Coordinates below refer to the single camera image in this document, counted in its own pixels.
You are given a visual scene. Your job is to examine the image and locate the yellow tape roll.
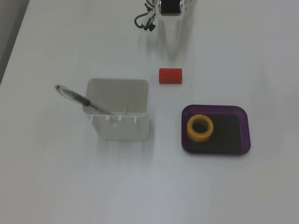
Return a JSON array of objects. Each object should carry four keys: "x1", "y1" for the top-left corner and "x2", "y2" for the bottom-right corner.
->
[{"x1": 186, "y1": 114, "x2": 214, "y2": 143}]

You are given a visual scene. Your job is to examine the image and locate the purple tray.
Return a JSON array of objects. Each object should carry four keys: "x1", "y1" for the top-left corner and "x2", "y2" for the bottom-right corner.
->
[{"x1": 181, "y1": 104, "x2": 251, "y2": 156}]

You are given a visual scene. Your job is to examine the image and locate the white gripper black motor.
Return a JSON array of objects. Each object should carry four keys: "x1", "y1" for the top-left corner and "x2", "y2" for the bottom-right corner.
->
[{"x1": 156, "y1": 0, "x2": 188, "y2": 59}]

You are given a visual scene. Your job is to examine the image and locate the clear black ballpoint pen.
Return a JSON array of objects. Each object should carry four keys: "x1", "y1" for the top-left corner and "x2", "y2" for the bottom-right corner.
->
[{"x1": 54, "y1": 84, "x2": 114, "y2": 116}]

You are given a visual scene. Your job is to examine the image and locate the white plastic box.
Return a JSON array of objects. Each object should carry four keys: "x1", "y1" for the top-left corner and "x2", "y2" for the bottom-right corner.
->
[{"x1": 81, "y1": 78, "x2": 150, "y2": 141}]

